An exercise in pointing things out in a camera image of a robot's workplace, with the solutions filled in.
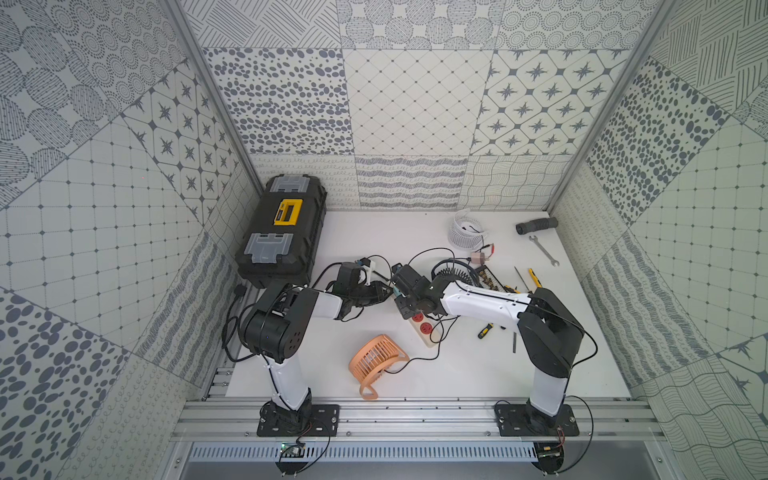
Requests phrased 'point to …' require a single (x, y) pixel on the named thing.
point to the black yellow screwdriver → (485, 331)
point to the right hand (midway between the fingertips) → (412, 307)
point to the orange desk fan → (369, 361)
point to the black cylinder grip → (536, 225)
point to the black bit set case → (487, 279)
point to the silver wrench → (536, 241)
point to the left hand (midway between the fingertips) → (385, 286)
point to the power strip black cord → (240, 291)
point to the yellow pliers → (535, 278)
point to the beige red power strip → (427, 329)
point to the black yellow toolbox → (281, 237)
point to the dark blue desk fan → (458, 270)
